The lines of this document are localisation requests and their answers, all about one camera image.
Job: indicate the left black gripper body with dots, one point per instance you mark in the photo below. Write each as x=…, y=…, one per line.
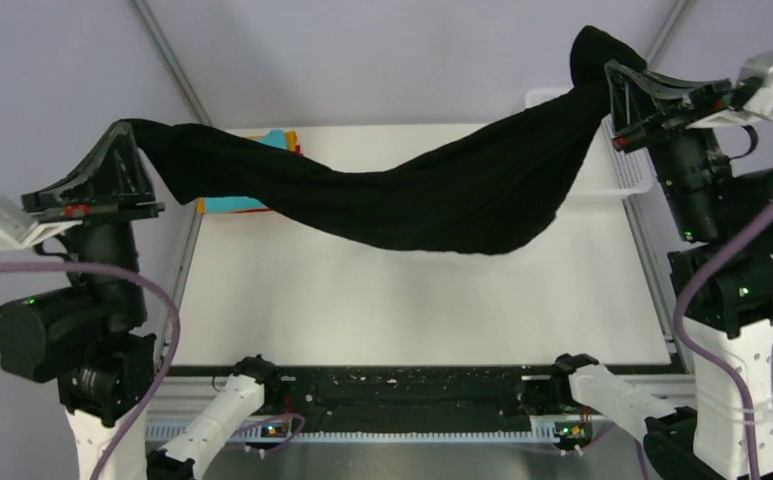
x=73, y=213

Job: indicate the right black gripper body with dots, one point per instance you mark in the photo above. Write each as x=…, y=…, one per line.
x=678, y=121

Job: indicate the black t-shirt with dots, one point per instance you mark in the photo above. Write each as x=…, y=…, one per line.
x=491, y=192

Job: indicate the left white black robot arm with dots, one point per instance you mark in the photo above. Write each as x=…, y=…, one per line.
x=83, y=336

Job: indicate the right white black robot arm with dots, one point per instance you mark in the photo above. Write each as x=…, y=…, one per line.
x=723, y=282

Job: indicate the white plastic basket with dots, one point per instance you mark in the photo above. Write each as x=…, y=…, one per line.
x=608, y=175

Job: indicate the folded cyan t-shirt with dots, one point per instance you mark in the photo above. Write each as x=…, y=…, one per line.
x=240, y=199

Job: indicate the folded yellow t-shirt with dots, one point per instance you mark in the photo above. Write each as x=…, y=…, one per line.
x=253, y=139

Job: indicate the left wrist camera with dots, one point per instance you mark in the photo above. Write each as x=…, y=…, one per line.
x=20, y=231

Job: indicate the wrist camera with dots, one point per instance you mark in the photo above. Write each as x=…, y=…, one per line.
x=751, y=100
x=20, y=231

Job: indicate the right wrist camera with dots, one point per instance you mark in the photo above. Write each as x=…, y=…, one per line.
x=751, y=100

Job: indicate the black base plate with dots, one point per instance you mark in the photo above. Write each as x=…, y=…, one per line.
x=429, y=419

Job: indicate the white slotted cable duct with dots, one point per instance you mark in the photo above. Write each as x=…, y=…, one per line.
x=542, y=432

